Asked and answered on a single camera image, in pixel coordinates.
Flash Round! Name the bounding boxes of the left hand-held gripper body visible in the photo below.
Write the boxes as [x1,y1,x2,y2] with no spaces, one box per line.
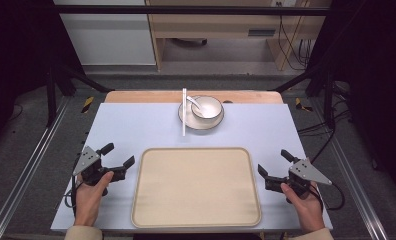
[72,145,112,197]

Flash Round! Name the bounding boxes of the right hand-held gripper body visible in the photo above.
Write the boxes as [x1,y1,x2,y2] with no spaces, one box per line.
[279,157,333,205]

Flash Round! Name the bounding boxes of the person's right hand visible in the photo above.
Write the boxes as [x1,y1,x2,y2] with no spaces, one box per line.
[280,182,326,235]

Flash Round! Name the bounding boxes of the person's left hand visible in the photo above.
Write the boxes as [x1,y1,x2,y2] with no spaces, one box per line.
[73,171,115,228]

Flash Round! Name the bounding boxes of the black metal stand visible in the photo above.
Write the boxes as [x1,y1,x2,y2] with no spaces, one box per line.
[271,61,338,130]
[45,61,115,128]

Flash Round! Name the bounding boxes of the beige rectangular tray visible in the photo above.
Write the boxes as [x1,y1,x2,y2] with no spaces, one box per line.
[130,146,263,229]

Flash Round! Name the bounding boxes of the white chopstick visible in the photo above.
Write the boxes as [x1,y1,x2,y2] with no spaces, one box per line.
[181,88,186,137]
[183,88,188,137]

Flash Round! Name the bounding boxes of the beige round plate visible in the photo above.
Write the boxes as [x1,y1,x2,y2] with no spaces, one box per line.
[177,99,226,131]

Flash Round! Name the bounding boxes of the white bowl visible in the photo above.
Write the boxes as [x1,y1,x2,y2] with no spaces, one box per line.
[190,95,224,121]

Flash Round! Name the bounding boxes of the white ceramic spoon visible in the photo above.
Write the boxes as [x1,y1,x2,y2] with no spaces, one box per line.
[186,95,208,118]

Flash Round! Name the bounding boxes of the white cabinet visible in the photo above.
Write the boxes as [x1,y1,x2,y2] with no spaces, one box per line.
[52,0,157,67]

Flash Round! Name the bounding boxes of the black curtain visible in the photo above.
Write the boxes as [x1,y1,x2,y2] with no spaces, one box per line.
[305,0,396,204]
[0,0,87,154]

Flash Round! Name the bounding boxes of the light wooden desk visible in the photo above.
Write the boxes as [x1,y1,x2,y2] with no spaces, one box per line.
[145,0,332,72]

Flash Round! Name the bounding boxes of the black metal crossbar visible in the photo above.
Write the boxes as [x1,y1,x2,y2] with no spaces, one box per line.
[52,4,331,17]

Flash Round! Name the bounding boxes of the left hand-held gripper cable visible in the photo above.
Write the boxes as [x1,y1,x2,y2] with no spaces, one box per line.
[63,155,84,218]

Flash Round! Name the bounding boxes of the hand-held gripper cable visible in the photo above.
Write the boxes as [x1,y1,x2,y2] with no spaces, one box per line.
[63,155,84,218]
[308,181,346,212]

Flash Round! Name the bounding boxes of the right hand-held gripper cable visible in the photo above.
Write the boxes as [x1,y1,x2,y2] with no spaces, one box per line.
[308,181,346,212]

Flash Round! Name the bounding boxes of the black floor cables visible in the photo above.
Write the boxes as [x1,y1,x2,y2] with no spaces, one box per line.
[297,79,354,164]

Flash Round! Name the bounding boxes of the aluminium rail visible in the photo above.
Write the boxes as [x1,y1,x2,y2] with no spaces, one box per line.
[314,96,391,240]
[0,95,72,240]

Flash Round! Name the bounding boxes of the hanging black cables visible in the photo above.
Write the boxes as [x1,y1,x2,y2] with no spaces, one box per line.
[276,0,314,72]

